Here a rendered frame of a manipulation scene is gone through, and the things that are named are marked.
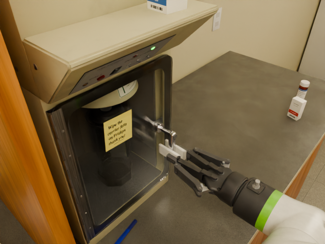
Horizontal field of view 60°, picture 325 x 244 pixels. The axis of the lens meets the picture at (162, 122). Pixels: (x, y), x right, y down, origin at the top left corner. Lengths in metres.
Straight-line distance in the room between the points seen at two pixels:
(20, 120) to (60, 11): 0.18
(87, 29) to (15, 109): 0.16
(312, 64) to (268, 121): 2.41
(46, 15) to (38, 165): 0.21
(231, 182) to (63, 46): 0.44
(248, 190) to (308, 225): 0.12
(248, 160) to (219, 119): 0.25
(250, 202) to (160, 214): 0.33
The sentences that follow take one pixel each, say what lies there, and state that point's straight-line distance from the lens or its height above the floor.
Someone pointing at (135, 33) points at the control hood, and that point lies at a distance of 0.42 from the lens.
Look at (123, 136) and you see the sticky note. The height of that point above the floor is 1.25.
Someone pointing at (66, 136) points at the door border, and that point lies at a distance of 0.53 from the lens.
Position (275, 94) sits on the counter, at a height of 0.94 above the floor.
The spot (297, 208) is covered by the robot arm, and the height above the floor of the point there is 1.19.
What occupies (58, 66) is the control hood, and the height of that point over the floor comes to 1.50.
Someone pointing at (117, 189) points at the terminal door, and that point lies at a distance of 0.73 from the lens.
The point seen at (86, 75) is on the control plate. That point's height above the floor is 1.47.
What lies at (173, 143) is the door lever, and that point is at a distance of 0.71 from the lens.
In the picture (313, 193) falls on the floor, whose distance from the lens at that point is 2.37.
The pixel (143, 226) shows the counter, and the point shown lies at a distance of 0.84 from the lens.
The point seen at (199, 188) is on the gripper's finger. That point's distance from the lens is 0.65.
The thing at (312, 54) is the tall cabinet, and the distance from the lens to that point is 3.58.
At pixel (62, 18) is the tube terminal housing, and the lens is 0.47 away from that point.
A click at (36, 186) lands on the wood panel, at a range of 0.45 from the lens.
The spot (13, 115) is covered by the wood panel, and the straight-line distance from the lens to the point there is 0.37.
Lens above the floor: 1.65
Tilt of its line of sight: 38 degrees down
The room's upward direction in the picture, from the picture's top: straight up
